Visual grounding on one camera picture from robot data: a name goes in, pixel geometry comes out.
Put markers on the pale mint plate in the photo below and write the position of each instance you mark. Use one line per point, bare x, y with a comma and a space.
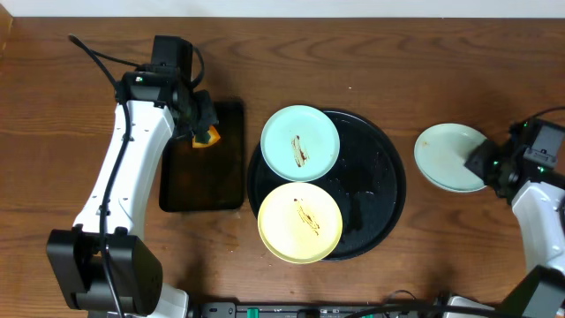
440, 153

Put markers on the black rectangular water tray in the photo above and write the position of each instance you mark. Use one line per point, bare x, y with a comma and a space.
209, 178

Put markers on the light blue plate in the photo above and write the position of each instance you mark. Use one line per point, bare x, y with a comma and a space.
300, 143

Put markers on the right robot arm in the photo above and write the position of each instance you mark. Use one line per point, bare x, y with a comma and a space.
536, 196

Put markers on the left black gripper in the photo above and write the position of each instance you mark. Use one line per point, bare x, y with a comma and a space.
203, 117

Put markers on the green and orange sponge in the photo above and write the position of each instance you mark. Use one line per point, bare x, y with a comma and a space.
206, 139

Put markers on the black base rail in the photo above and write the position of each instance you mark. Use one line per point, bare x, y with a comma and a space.
456, 307

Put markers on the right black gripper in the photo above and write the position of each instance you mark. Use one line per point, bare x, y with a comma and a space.
482, 159

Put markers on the black round tray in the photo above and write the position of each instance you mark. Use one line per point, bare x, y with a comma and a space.
367, 182

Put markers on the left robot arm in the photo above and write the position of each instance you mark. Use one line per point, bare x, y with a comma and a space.
101, 263

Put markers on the yellow plate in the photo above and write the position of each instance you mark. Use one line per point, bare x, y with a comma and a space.
300, 223

